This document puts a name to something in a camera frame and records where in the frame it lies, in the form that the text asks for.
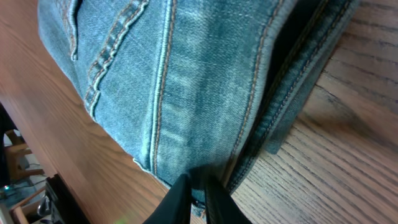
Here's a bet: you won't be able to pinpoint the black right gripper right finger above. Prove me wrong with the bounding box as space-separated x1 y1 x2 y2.
205 176 251 224

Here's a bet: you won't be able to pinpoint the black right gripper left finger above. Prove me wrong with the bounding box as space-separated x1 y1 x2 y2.
143 174 192 224

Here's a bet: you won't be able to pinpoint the light blue denim jeans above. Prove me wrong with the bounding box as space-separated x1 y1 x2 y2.
38 0 358 216

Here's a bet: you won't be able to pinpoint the black equipment under table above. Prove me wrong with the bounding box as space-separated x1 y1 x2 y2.
45 174 90 224

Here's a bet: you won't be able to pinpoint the wooden chair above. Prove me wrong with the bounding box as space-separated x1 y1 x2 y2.
4 129 45 180

